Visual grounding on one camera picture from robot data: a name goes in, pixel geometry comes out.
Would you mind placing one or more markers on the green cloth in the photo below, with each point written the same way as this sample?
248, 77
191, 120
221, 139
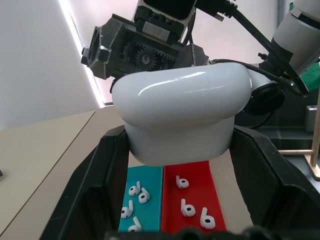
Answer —
311, 77

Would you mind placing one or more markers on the red plastic tray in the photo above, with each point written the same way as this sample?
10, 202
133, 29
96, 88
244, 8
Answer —
197, 190

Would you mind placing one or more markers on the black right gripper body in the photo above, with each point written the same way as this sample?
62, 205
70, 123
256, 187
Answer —
147, 50

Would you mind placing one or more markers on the white earbud charging case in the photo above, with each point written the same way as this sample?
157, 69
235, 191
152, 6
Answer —
180, 110

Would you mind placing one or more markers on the teal plastic tray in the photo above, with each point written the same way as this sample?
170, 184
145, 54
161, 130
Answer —
150, 180

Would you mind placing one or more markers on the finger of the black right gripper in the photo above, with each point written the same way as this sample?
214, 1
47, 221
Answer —
198, 56
98, 53

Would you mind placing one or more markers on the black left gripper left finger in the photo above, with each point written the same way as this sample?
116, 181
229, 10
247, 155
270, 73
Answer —
85, 190

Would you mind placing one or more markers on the light wooden frame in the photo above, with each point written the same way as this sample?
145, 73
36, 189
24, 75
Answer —
311, 156

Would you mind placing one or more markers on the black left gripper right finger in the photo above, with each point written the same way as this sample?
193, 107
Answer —
270, 190

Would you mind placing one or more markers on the white earbud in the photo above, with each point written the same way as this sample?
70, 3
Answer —
207, 220
187, 209
144, 197
126, 211
135, 226
182, 182
134, 190

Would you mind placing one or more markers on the grey box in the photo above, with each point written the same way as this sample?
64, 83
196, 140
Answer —
312, 118

